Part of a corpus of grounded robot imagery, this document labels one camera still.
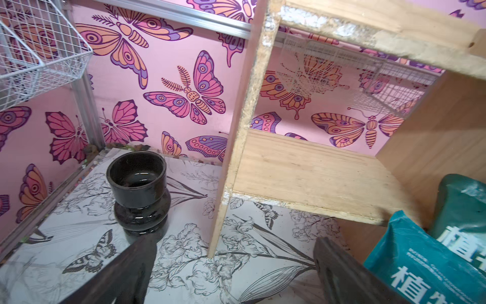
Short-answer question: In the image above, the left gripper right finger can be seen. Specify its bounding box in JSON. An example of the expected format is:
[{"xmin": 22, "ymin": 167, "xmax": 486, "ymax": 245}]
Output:
[{"xmin": 313, "ymin": 238, "xmax": 408, "ymax": 303}]

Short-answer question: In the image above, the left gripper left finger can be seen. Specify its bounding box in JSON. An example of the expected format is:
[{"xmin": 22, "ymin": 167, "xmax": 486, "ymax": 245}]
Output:
[{"xmin": 62, "ymin": 234, "xmax": 157, "ymax": 304}]

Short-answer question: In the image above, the teal and orange soil bag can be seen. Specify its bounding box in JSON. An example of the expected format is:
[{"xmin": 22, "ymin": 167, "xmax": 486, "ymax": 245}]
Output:
[{"xmin": 363, "ymin": 211, "xmax": 485, "ymax": 303}]

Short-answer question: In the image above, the dark green soil bag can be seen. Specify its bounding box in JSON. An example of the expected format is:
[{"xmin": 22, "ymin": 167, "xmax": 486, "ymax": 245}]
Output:
[{"xmin": 428, "ymin": 174, "xmax": 485, "ymax": 275}]

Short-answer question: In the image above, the wooden two-tier shelf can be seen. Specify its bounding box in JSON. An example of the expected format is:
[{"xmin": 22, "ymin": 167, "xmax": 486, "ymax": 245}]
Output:
[{"xmin": 208, "ymin": 1, "xmax": 485, "ymax": 258}]

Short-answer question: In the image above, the black ceramic pot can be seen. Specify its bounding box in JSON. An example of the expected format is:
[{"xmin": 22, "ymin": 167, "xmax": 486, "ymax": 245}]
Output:
[{"xmin": 106, "ymin": 151, "xmax": 172, "ymax": 243}]

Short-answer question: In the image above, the aluminium frame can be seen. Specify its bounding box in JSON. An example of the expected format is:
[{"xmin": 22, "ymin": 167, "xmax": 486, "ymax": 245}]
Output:
[{"xmin": 0, "ymin": 0, "xmax": 445, "ymax": 263}]

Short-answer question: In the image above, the white wire basket rack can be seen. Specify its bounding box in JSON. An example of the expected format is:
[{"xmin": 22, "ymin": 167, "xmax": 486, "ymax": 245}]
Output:
[{"xmin": 1, "ymin": 1, "xmax": 93, "ymax": 110}]

